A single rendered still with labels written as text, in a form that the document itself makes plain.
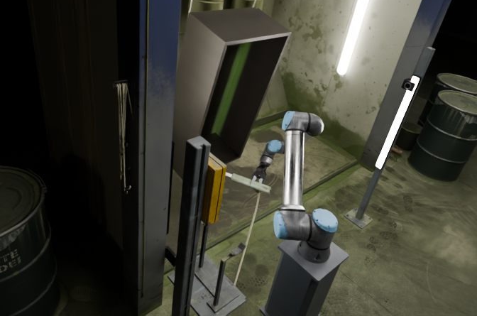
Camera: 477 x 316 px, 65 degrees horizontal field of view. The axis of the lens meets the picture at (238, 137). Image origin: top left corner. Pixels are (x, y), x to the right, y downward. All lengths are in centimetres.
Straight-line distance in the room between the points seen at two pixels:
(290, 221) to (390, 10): 252
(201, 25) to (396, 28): 221
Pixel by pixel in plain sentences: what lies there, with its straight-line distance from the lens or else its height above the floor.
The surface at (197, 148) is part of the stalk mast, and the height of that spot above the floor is 164.
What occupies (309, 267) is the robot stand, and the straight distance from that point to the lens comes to 226.
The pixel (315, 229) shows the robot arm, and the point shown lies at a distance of 214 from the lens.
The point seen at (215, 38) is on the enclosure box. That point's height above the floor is 163.
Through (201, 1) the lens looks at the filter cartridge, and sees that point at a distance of 364.
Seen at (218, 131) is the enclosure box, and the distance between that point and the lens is 336.
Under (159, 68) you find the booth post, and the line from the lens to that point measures 160.
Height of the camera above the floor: 230
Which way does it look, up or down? 32 degrees down
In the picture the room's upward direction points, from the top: 10 degrees clockwise
